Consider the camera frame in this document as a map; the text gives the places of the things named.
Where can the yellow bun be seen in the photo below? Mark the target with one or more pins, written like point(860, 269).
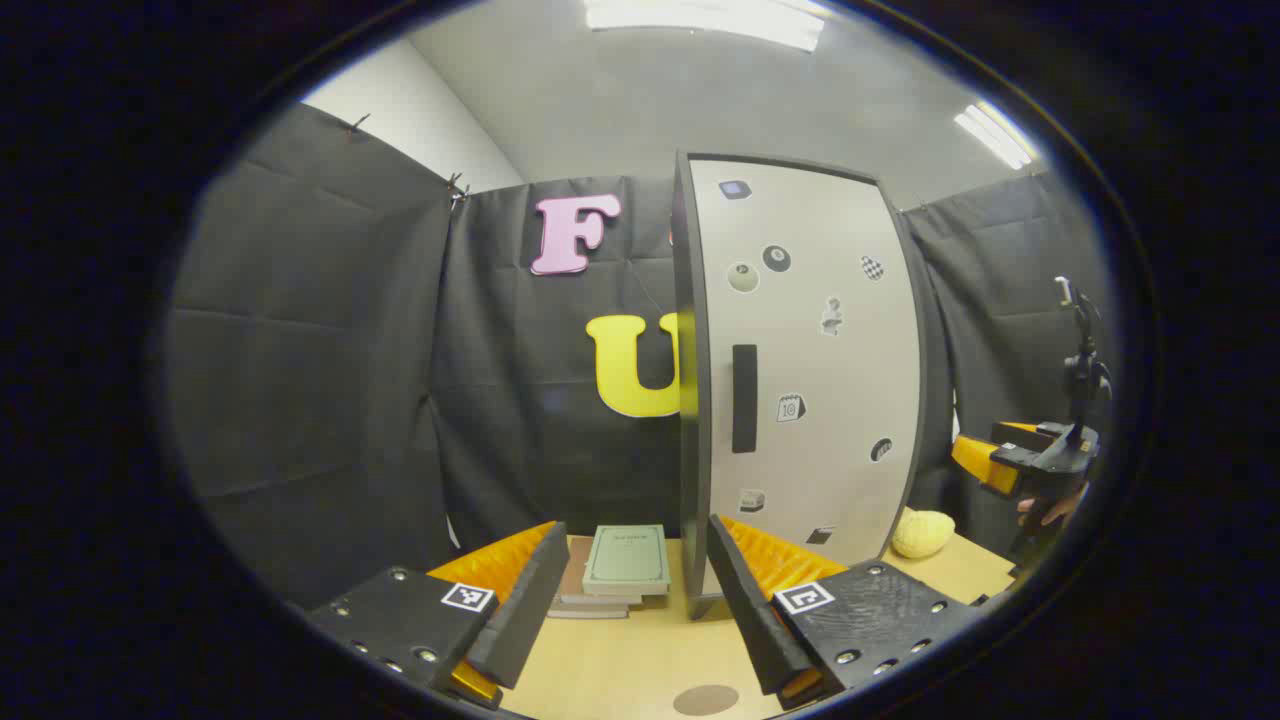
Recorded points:
point(922, 534)

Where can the black backdrop cloth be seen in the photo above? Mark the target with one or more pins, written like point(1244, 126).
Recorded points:
point(320, 350)

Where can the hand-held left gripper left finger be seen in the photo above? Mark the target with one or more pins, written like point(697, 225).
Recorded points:
point(525, 610)

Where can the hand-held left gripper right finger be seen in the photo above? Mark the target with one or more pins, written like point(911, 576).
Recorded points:
point(745, 610)

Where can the brown book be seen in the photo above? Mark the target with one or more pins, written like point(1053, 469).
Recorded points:
point(575, 580)

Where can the grey book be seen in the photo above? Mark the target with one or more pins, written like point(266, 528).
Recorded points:
point(585, 611)

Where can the grey cabinet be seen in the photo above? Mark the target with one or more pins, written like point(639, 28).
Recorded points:
point(692, 400)

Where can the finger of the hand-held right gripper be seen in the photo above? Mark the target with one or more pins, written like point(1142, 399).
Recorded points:
point(1025, 430)
point(980, 465)

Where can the brown round coaster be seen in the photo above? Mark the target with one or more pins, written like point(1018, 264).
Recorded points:
point(706, 700)

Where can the metal backdrop clip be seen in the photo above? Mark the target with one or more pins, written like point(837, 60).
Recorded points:
point(357, 124)
point(457, 190)

